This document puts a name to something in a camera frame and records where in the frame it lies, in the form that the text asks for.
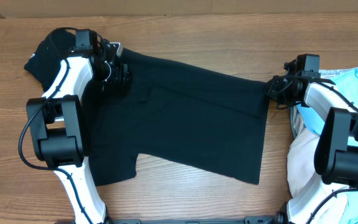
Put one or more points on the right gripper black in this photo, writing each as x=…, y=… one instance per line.
x=274, y=90

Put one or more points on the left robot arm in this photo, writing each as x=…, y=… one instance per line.
x=57, y=124

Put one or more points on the white pink garment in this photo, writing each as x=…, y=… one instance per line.
x=307, y=126

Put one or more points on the cardboard back wall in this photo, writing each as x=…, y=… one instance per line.
x=83, y=8

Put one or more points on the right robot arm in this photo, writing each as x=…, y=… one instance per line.
x=336, y=153

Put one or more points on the black t-shirt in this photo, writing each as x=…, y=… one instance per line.
x=177, y=112

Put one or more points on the light blue garment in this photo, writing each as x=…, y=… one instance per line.
x=353, y=90

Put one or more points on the folded black garment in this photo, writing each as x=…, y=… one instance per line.
x=44, y=65

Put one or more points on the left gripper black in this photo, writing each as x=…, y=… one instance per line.
x=120, y=78

